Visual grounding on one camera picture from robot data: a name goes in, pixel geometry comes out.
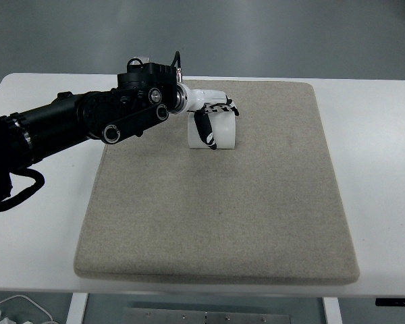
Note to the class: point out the white and black robotic hand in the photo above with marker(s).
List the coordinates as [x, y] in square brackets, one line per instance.
[201, 102]

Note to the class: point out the white ribbed cup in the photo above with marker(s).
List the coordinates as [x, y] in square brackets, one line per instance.
[224, 131]

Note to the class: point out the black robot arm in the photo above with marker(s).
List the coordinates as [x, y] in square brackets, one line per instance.
[144, 97]

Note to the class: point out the small silver floor plate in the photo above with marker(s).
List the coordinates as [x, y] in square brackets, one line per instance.
[142, 58]

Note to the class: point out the beige felt mat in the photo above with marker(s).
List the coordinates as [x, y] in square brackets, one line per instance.
[268, 211]

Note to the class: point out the grey metal plate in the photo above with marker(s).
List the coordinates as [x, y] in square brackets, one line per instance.
[157, 315]

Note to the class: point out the black table control panel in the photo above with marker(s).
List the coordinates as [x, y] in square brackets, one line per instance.
[390, 302]

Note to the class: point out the white table leg frame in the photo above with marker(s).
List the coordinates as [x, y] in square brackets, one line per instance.
[77, 308]

